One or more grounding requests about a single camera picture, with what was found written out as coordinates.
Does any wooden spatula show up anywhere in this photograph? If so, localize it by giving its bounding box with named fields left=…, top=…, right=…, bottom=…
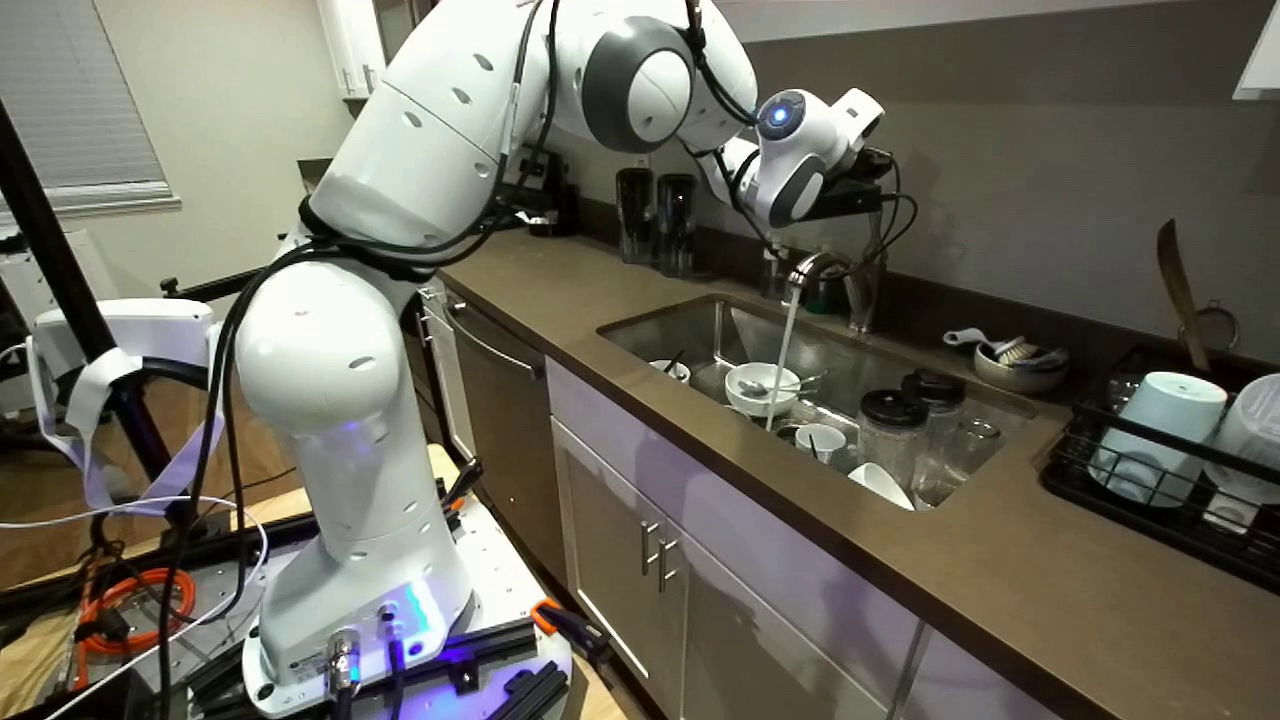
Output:
left=1153, top=217, right=1242, bottom=379

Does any orange cable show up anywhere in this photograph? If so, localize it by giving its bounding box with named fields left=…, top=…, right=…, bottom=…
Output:
left=70, top=561, right=202, bottom=697

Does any white tilted bowl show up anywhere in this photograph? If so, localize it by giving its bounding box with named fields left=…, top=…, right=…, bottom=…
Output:
left=844, top=461, right=919, bottom=514

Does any narrow grey cabinet door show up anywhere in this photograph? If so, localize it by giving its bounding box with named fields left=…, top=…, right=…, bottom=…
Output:
left=547, top=419, right=696, bottom=720

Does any white pot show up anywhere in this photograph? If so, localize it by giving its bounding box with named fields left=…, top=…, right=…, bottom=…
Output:
left=1205, top=368, right=1280, bottom=472

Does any small dish with utensils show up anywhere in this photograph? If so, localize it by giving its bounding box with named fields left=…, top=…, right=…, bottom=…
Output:
left=939, top=323, right=1078, bottom=400

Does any orange black clamp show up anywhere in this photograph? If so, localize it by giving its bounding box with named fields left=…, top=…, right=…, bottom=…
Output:
left=527, top=597, right=613, bottom=659

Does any small white cup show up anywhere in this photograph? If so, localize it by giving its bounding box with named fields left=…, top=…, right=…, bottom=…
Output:
left=793, top=416, right=861, bottom=467

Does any white perforated base plate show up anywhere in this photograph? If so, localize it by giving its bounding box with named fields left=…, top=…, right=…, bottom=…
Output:
left=236, top=486, right=580, bottom=720

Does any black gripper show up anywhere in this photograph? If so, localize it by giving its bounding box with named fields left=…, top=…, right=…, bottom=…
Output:
left=814, top=138, right=902, bottom=223

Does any black round lid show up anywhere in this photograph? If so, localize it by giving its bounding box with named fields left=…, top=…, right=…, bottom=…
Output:
left=902, top=365, right=972, bottom=410

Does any black lid glass jar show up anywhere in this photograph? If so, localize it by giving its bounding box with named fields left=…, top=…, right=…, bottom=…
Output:
left=857, top=383, right=938, bottom=472

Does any black tumbler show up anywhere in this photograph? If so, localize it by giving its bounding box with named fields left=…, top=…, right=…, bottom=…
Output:
left=613, top=164, right=662, bottom=264
left=652, top=167, right=702, bottom=280

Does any clear glass jar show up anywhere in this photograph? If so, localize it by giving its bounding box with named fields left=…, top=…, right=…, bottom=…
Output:
left=930, top=410, right=1009, bottom=486

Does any wide grey cabinet door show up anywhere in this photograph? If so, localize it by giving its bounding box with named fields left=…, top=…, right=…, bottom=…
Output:
left=675, top=528, right=930, bottom=720

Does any window blind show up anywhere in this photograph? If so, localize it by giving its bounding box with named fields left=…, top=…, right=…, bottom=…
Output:
left=0, top=0, right=181, bottom=217

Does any stainless steel sink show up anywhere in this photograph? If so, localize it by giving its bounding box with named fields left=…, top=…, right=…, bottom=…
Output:
left=592, top=292, right=1073, bottom=514

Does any kitchen countertop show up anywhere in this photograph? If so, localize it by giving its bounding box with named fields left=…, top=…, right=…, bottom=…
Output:
left=438, top=227, right=1280, bottom=720

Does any black tripod pole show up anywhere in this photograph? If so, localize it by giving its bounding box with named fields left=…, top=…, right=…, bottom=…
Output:
left=0, top=100, right=181, bottom=486

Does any black dish rack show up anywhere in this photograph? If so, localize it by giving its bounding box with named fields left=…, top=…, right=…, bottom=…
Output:
left=1038, top=341, right=1280, bottom=601

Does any white mug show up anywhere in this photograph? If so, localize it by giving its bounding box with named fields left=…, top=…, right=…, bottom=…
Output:
left=1083, top=368, right=1238, bottom=509

